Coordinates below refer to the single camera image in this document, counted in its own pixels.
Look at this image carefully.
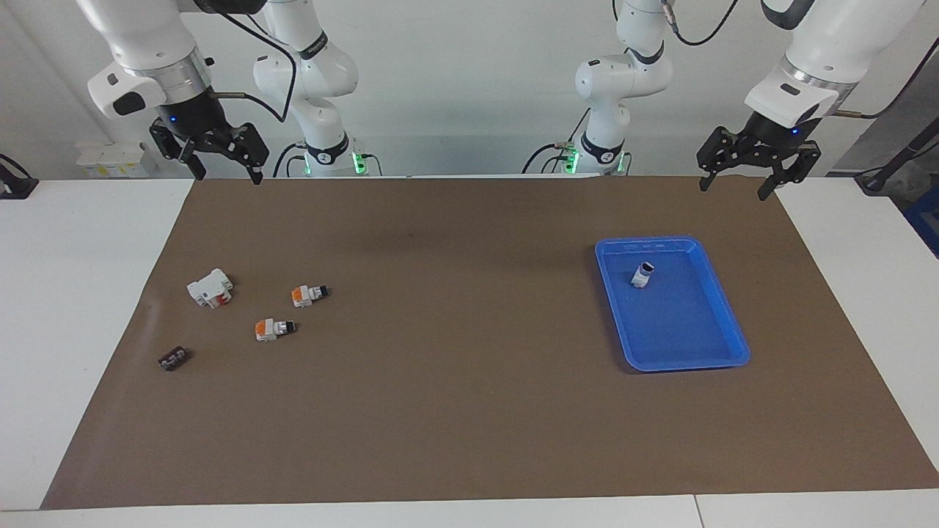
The black stand pole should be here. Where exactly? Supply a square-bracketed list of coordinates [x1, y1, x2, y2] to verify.
[855, 117, 939, 195]

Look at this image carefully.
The brown table mat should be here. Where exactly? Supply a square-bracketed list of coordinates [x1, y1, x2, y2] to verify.
[40, 176, 939, 510]

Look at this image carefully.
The blue plastic tray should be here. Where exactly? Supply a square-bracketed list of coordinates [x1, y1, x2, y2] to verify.
[594, 235, 751, 373]

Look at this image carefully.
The black clamp mount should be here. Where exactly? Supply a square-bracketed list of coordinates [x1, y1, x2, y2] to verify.
[0, 153, 39, 200]

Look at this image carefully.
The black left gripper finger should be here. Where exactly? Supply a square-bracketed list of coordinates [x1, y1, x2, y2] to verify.
[758, 141, 822, 201]
[695, 126, 745, 191]

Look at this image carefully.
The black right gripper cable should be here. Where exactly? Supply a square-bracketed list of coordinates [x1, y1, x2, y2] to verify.
[209, 11, 298, 124]

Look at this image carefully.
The black base cable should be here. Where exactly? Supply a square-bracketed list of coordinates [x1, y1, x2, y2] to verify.
[271, 142, 307, 177]
[522, 110, 588, 175]

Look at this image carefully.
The white background box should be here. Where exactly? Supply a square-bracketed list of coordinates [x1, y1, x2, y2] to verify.
[76, 142, 158, 178]

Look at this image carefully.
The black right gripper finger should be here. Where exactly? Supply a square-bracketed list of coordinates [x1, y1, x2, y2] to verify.
[213, 122, 269, 185]
[149, 123, 206, 180]

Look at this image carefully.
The blue background box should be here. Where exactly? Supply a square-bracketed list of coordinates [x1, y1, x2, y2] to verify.
[904, 183, 939, 259]

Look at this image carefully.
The white red circuit breaker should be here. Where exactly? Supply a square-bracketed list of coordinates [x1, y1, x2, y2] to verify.
[186, 268, 235, 309]

